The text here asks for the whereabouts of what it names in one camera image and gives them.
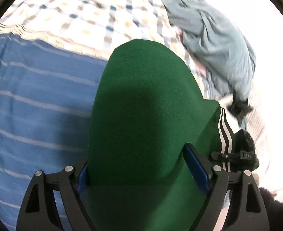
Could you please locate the green white varsity jacket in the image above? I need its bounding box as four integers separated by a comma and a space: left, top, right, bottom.
88, 39, 235, 230

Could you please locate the light teal garment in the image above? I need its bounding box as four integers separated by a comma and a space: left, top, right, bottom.
156, 0, 256, 131

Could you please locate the blue striped bed sheet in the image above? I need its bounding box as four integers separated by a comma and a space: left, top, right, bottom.
0, 33, 106, 230

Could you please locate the plaid checkered blanket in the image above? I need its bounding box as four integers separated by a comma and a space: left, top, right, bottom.
0, 0, 211, 99

